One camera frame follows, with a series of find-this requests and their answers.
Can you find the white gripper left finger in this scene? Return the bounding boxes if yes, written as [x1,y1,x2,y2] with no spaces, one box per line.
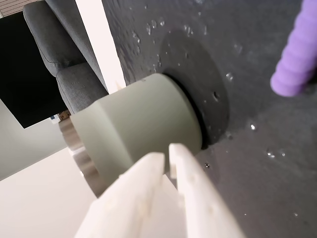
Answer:
[74,151,185,238]

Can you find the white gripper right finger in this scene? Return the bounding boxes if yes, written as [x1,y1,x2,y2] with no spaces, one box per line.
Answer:
[168,143,246,238]

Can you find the sage green steel-rimmed cup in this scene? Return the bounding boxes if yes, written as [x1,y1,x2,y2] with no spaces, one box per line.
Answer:
[58,72,208,199]

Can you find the dark slate table mat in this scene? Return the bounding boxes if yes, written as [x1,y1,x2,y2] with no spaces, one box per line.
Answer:
[101,0,317,238]

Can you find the brown cardboard box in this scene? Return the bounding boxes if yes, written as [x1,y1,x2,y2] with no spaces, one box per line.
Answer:
[58,111,72,122]

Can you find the dark round coaster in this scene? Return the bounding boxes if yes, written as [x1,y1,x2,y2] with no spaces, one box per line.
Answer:
[158,29,230,149]

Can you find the black flat panel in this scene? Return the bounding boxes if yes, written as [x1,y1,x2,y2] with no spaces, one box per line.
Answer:
[0,11,69,129]

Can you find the grey fabric sofa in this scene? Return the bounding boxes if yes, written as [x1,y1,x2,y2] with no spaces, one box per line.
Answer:
[23,0,109,115]

